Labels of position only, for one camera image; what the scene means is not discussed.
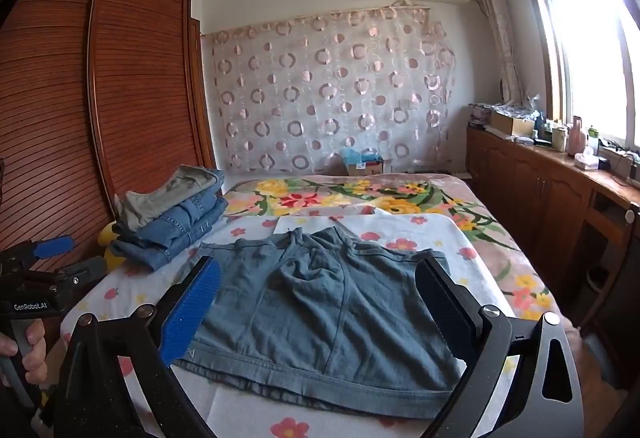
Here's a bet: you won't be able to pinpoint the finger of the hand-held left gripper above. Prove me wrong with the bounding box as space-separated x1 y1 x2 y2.
0 236 75 270
61 256 109 292

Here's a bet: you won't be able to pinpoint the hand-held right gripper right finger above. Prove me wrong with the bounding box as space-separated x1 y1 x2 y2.
415 255 585 438

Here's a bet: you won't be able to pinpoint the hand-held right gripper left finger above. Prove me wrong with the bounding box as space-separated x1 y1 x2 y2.
52 256 222 438

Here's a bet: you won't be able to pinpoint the teal pants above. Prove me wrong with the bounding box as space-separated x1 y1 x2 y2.
172 225 473 419

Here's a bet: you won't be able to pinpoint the person's left hand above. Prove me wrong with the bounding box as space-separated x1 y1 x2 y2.
0 319 47 387

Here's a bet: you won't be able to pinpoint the yellow plush toy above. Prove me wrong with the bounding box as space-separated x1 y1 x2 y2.
97 220 126 272

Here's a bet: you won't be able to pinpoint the folded denim jeans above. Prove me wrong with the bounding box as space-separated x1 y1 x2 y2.
110 208 226 272
134 168 229 250

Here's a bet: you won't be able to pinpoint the strawberry print blanket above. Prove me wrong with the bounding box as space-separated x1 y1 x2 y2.
60 210 521 438

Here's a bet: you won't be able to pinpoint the stack of folded jeans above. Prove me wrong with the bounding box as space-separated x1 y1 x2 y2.
114 164 217 231

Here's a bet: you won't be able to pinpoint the floral blanket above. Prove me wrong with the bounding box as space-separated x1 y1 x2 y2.
220 173 568 324

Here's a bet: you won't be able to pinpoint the wooden cabinet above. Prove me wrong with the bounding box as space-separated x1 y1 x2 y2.
465 125 640 334

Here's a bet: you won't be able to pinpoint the printed cardboard box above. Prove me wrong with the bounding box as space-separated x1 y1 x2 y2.
345 157 386 177

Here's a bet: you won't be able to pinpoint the dark trash bin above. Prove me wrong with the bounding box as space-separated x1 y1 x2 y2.
585 265 612 295

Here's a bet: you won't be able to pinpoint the wooden slatted wardrobe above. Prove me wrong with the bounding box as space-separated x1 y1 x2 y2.
0 0 218 271

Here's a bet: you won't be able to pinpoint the plain cardboard box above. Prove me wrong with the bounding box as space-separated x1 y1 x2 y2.
490 110 536 137

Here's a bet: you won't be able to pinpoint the pink bottle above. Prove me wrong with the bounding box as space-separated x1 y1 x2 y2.
566 116 584 155

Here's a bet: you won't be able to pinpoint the patterned plastic bags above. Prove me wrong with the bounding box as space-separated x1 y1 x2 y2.
492 93 544 119

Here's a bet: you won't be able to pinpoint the circle pattern curtain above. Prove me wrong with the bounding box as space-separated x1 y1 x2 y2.
202 5 458 174

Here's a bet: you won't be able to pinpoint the beige window curtain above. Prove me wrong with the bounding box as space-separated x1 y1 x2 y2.
470 0 524 104

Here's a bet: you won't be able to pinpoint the window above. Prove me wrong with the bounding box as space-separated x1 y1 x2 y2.
512 0 640 149

